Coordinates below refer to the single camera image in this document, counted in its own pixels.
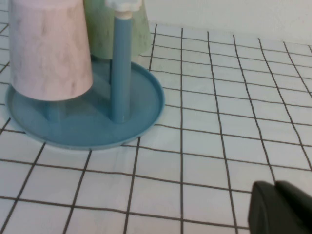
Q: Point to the white black-grid tablecloth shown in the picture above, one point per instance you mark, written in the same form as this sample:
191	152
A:
219	122

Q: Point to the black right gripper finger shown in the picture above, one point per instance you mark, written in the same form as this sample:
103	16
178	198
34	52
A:
280	212

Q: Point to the pink marbled plastic cup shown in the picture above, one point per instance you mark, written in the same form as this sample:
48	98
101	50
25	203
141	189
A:
48	48

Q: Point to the green plastic cup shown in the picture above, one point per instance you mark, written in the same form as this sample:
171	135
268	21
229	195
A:
142	36

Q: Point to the blue cup stand with pegs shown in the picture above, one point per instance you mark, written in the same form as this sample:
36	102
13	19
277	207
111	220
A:
97	129

